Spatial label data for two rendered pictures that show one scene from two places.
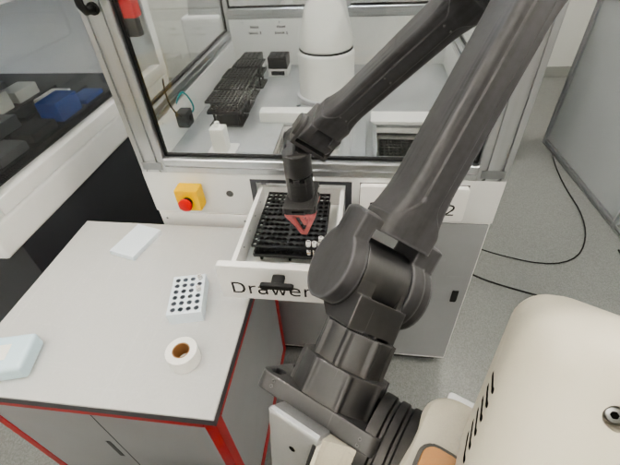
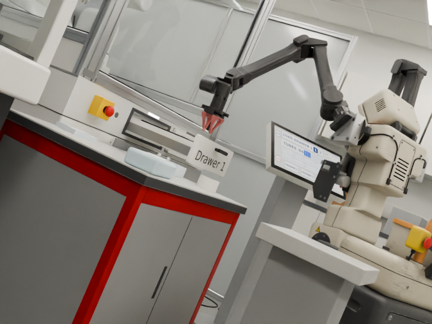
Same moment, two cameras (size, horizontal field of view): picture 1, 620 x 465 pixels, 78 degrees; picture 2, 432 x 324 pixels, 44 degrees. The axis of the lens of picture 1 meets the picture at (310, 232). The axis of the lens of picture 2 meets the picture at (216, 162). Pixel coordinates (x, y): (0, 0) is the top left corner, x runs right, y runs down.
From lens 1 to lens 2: 214 cm
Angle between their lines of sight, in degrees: 76
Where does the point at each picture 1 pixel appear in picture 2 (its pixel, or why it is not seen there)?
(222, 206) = (106, 124)
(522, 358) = (385, 92)
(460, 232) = (191, 175)
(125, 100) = (110, 21)
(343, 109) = (256, 71)
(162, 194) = (77, 100)
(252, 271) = (209, 143)
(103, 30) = not seen: outside the picture
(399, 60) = (279, 61)
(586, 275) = not seen: hidden behind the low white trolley
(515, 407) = (388, 96)
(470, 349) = not seen: hidden behind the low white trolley
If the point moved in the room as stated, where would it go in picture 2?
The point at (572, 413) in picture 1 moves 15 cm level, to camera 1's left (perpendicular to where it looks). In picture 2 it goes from (392, 95) to (392, 84)
